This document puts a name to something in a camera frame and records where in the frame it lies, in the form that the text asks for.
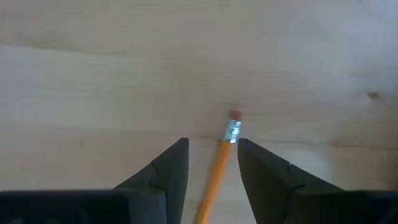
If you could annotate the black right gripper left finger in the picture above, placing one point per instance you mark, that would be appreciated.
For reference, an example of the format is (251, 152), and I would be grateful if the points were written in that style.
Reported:
(168, 183)

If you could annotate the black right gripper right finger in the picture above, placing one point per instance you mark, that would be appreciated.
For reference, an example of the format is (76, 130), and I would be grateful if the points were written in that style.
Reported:
(273, 183)

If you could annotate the yellow pencil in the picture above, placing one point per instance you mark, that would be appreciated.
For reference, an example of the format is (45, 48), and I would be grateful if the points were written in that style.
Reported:
(217, 174)

